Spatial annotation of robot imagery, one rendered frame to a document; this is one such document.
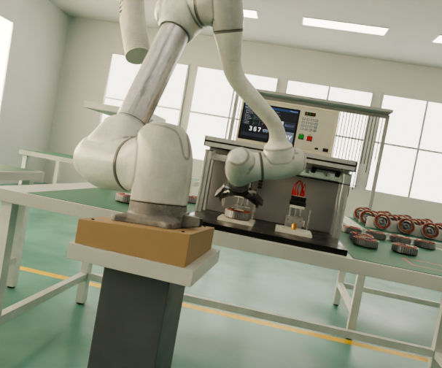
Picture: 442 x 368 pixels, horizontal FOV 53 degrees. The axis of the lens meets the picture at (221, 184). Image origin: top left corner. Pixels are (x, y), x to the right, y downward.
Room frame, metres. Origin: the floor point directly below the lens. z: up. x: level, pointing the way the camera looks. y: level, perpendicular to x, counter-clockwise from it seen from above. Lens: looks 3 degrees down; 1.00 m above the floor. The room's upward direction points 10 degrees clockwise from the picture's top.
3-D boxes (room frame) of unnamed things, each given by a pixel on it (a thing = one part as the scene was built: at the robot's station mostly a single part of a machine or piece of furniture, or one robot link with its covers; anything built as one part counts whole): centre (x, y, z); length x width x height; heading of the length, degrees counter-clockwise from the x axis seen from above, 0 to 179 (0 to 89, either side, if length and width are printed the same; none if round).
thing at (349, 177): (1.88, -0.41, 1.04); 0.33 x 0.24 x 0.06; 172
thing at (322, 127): (2.21, -0.27, 1.22); 0.44 x 0.39 x 0.20; 82
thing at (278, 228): (1.88, -0.33, 0.78); 0.15 x 0.15 x 0.01; 82
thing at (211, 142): (2.21, -0.26, 1.09); 0.68 x 0.44 x 0.05; 82
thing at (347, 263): (2.14, -0.25, 0.72); 2.20 x 1.01 x 0.05; 82
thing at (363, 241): (2.01, -0.68, 0.77); 0.11 x 0.11 x 0.04
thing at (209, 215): (1.91, -0.22, 0.76); 0.64 x 0.47 x 0.02; 82
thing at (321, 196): (2.15, -0.25, 0.92); 0.66 x 0.01 x 0.30; 82
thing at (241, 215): (1.91, -0.09, 0.80); 0.11 x 0.11 x 0.04
